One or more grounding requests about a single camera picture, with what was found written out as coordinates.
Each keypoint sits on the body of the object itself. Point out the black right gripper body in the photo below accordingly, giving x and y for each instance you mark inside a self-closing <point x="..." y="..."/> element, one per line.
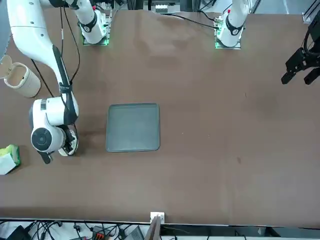
<point x="68" y="132"/>

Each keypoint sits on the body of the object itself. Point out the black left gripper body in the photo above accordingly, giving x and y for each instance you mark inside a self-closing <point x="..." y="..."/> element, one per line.
<point x="315" y="57"/>

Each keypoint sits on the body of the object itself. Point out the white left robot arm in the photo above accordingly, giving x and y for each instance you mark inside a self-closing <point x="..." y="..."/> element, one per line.
<point x="233" y="22"/>

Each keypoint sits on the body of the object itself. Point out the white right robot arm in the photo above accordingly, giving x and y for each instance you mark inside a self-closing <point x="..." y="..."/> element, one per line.
<point x="27" y="30"/>

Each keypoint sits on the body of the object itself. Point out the white bowl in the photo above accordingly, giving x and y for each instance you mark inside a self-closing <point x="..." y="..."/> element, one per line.
<point x="67" y="153"/>

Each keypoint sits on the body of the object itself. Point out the green tissue pack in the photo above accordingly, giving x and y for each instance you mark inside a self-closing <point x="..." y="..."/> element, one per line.
<point x="10" y="157"/>

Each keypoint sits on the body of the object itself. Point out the dark grey square tray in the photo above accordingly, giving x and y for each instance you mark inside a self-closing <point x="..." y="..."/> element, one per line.
<point x="132" y="127"/>

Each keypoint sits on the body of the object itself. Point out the cream mini trash bin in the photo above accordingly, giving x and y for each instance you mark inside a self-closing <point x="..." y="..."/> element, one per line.
<point x="25" y="82"/>

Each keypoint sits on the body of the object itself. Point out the orange black power strip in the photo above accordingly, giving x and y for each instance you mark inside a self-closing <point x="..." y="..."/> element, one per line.
<point x="97" y="232"/>

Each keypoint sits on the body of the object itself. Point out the black power brick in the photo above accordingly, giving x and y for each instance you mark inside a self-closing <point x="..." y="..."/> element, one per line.
<point x="17" y="232"/>

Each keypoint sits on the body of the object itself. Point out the aluminium frame corner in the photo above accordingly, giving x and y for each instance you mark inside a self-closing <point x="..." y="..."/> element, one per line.
<point x="308" y="13"/>

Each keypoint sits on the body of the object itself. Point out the aluminium camera post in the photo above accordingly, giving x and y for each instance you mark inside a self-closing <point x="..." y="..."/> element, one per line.
<point x="153" y="228"/>

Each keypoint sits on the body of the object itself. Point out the grey metal bracket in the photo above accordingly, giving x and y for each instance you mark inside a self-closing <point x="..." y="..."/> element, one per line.
<point x="161" y="8"/>

